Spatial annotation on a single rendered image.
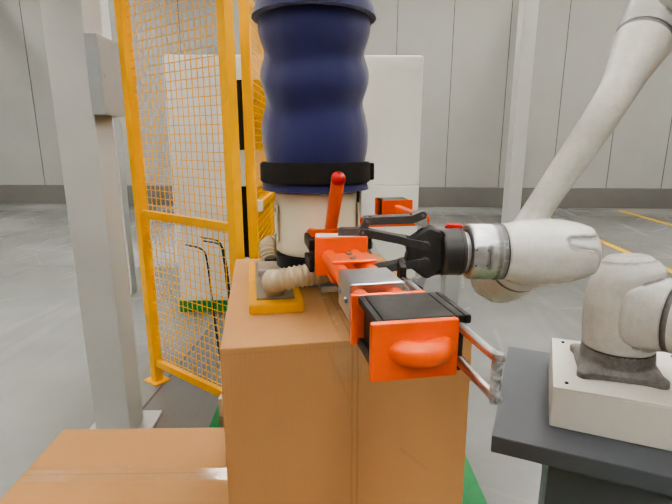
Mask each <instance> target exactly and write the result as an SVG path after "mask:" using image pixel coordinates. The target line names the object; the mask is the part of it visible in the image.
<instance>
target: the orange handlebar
mask: <svg viewBox="0 0 672 504"><path fill-rule="evenodd" d="M412 212H415V210H412V209H409V208H407V207H404V206H401V205H395V206H394V213H396V214H410V213H412ZM396 226H416V225H415V224H414V223H412V224H392V225H369V227H396ZM322 260H323V262H324V263H325V265H326V266H327V268H328V269H329V271H330V272H326V274H327V275H328V277H329V279H330V280H331V282H332V283H338V285H339V270H341V269H347V267H346V266H345V265H344V264H353V265H354V266H355V267H356V269H360V268H378V267H377V266H376V265H375V264H374V263H375V262H377V259H376V258H374V257H373V256H372V255H371V254H370V253H369V252H360V251H359V250H357V249H353V250H351V251H350V252H346V253H334V252H333V251H332V250H327V251H325V252H324V253H323V255H322ZM395 291H403V290H402V289H400V288H398V287H393V288H391V289H389V290H388V292H395ZM358 293H367V292H366V291H365V290H363V289H357V290H355V291H353V293H352V294H358ZM455 351H456V344H455V342H454V341H453V340H452V339H451V338H448V337H437V338H434V339H431V340H410V339H404V340H399V341H397V342H395V343H394V344H393V345H392V346H391V347H390V349H389V353H388V354H389V358H390V359H391V360H392V361H393V362H394V363H396V364H398V365H401V366H405V367H411V368H433V367H438V366H442V365H444V364H446V363H448V362H449V361H450V360H451V359H452V358H453V356H454V354H455Z"/></svg>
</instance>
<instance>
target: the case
mask: <svg viewBox="0 0 672 504"><path fill-rule="evenodd" d="M250 262H261V259H260V258H259V259H237V260H236V261H235V266H234V272H233V278H232V283H231V289H230V294H229V300H228V305H227V311H226V317H225V322H224V328H223V333H222V339H221V344H220V350H219V352H220V369H221V386H222V403H223V419H224V436H225V453H226V470H227V487H228V504H462V499H463V482H464V466H465V449H466V433H467V416H468V400H469V383H470V379H469V378H468V377H467V376H466V374H465V373H464V372H463V371H462V370H457V372H456V375H450V376H439V377H427V378H416V379H405V380H393V381H382V382H371V381H370V379H369V364H368V362H367V360H366V359H365V357H364V355H363V353H362V351H361V350H360V348H359V346H358V344H357V345H352V344H351V343H350V322H349V320H348V318H347V317H346V315H345V313H344V311H343V310H342V308H341V306H340V304H339V294H338V288H339V285H338V284H337V283H335V284H336V285H337V292H323V293H322V292H321V291H320V289H319V287H313V288H310V287H309V286H308V287H306V286H304V287H301V286H300V287H299V290H300V293H301V296H302V299H303V302H304V311H303V312H293V313H276V314H260V315H250V314H249V310H248V297H249V263H250Z"/></svg>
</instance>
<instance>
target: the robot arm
mask: <svg viewBox="0 0 672 504"><path fill-rule="evenodd" d="M671 50H672V0H630V2H629V3H628V5H627V7H626V9H625V10H624V12H623V14H622V16H621V18H620V21H619V24H618V27H617V30H616V33H615V35H614V38H613V41H612V45H611V50H610V55H609V58H608V62H607V66H606V69H605V72H604V75H603V78H602V80H601V82H600V85H599V87H598V89H597V91H596V92H595V94H594V96H593V98H592V99H591V101H590V103H589V104H588V106H587V108H586V109H585V111H584V112H583V114H582V116H581V117H580V119H579V120H578V122H577V123H576V125H575V126H574V128H573V130H572V131H571V133H570V134H569V136H568V137H567V139H566V140H565V142H564V144H563V145H562V147H561V148H560V150H559V151H558V153H557V155H556V156H555V158H554V159H553V161H552V162H551V164H550V165H549V167H548V169H547V170H546V172H545V173H544V175H543V176H542V178H541V179H540V181H539V183H538V184H537V186H536V187H535V189H534V190H533V192H532V193H531V195H530V196H529V198H528V200H527V201H526V203H525V204H524V206H523V207H522V209H521V210H520V212H519V213H518V215H517V216H516V218H515V219H514V221H512V222H509V223H501V224H498V223H492V224H467V225H465V226H464V228H463V229H461V228H435V227H433V226H431V225H429V224H428V221H427V218H426V217H427V214H426V212H424V211H423V210H417V211H415V212H412V213H410V214H388V215H365V216H363V218H362V221H361V224H360V225H359V226H358V227H340V228H338V233H316V234H315V238H317V237H348V236H367V237H368V238H372V239H376V240H381V241H386V242H391V243H396V244H400V245H403V246H405V249H406V251H405V255H404V257H401V258H398V259H403V260H404V263H405V265H406V268H407V269H412V270H414V271H415V272H416V273H418V274H419V275H420V276H418V277H412V278H411V279H409V280H411V281H412V282H413V283H415V284H416V285H417V286H418V287H420V288H421V289H422V290H424V289H423V285H424V283H425V281H426V279H427V278H430V277H432V276H435V275H462V274H463V276H464V277H465V278H467V279H470V281H471V285H472V287H473V289H474V290H475V292H476V293H477V294H478V295H480V296H482V297H483V298H485V299H487V300H489V301H490V302H494V303H506V302H511V301H514V300H517V299H520V298H522V297H524V296H526V295H527V294H529V293H530V292H532V291H533V290H534V289H537V288H542V287H550V286H555V285H557V284H561V283H570V282H574V281H577V280H581V279H583V278H586V277H588V276H591V277H590V279H589V282H588V284H587V288H586V291H585V296H584V302H583V310H582V337H581V343H580V344H578V343H572V344H570V351H571V352H572V353H573V354H574V357H575V361H576V365H577V372H576V375H577V376H578V377H579V378H582V379H589V380H590V379H593V380H604V381H611V382H619V383H626V384H634V385H641V386H648V387H653V388H657V389H661V390H669V389H670V384H671V383H670V381H669V380H668V379H667V378H665V377H664V376H663V375H662V373H661V372H660V370H659V368H658V367H657V365H656V358H657V352H667V353H670V354H672V278H670V277H668V270H667V268H666V267H665V266H664V265H663V264H662V263H661V262H660V261H659V260H657V259H655V258H653V257H652V256H650V255H647V254H640V253H616V254H610V255H607V256H606V257H605V258H604V259H603V260H602V261H601V259H602V245H601V241H600V239H599V236H598V235H597V233H596V231H595V230H594V229H593V228H592V227H589V226H587V225H584V224H581V223H577V222H573V221H568V220H561V219H550V218H551V216H552V215H553V213H554V211H555V210H556V208H557V207H558V205H559V204H560V202H561V201H562V200H563V198H564V197H565V196H566V194H567V193H568V191H569V190H570V189H571V187H572V186H573V185H574V183H575V182H576V181H577V179H578V178H579V177H580V175H581V174H582V172H583V171H584V170H585V168H586V167H587V166H588V164H589V163H590V162H591V160H592V159H593V158H594V156H595V155H596V153H597V152H598V151H599V149H600V148H601V147H602V145H603V144H604V143H605V141H606V140H607V139H608V137H609V136H610V134H611V133H612V132H613V130H614V129H615V127H616V126H617V125H618V123H619V122H620V120H621V119H622V117H623V116H624V114H625V113H626V111H627V110H628V108H629V107H630V105H631V104H632V102H633V101H634V99H635V98H636V96H637V95H638V93H639V92H640V91H641V89H642V88H643V86H644V85H645V83H646V82H647V81H648V79H649V78H650V77H651V75H652V74H653V73H654V72H655V70H656V69H657V68H658V66H659V65H660V64H661V63H662V62H663V61H664V59H665V58H666V57H667V56H668V55H669V53H670V52H671ZM412 223H414V224H415V225H416V226H422V228H420V229H419V230H417V231H416V232H414V233H413V234H412V235H410V236H409V235H405V234H397V233H392V232H387V231H382V230H377V229H372V228H369V225H392V224H412ZM398 259H395V260H390V261H385V262H380V263H375V265H376V266H377V267H378V268H382V267H386V268H388V269H389V270H390V271H391V272H393V271H397V261H398Z"/></svg>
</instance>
